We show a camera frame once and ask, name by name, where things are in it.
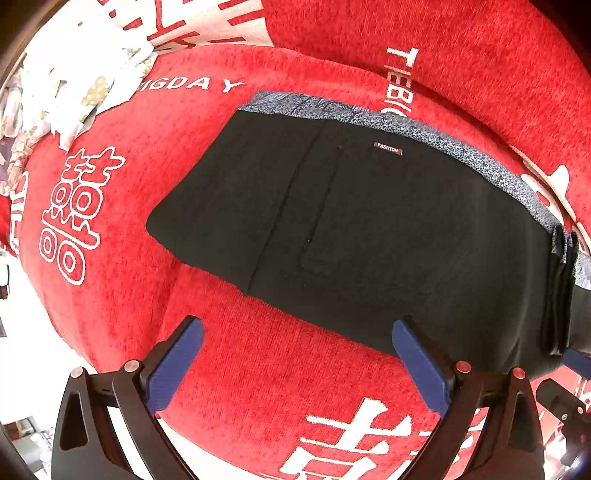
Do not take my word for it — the black pants grey waistband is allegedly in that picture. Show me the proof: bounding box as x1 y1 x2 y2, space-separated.
146 91 590 375

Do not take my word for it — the red wedding bedspread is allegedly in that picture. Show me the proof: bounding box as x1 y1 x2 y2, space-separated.
1 1 590 479

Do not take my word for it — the patterned white pajamas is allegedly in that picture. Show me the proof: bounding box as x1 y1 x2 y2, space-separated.
1 33 156 196

